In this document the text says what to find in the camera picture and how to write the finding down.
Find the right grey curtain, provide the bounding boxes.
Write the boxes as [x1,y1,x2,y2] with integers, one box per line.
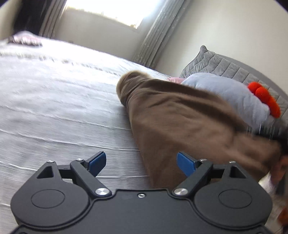
[133,0,190,69]

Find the grey quilted headboard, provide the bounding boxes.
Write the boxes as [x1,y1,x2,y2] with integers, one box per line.
[180,45,287,113]

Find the grey quilted bedspread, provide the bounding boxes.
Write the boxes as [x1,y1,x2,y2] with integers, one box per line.
[1,39,167,233]

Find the light grey pillow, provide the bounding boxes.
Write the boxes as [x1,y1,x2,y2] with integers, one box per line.
[182,73,276,128]

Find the dark clothes hanging on wall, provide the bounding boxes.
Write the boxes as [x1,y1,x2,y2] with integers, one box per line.
[14,0,51,35]

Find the small pink cloth by pillow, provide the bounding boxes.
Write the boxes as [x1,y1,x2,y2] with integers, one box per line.
[168,77,185,84]

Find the folded patterned cloth on bed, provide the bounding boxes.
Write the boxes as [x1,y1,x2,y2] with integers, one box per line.
[7,31,42,47]

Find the brown coat with fleece collar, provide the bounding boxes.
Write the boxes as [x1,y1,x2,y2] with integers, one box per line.
[116,71,281,189]

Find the grey curtain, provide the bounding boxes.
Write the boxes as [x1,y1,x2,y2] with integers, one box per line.
[133,0,190,69]
[39,0,67,39]

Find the left grey curtain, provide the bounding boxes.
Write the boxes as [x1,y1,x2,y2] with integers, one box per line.
[39,0,67,39]

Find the red pompom plush toy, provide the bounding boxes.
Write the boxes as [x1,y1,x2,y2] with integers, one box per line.
[247,82,281,118]

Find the bright window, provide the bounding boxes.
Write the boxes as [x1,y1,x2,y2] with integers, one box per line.
[66,0,161,29]

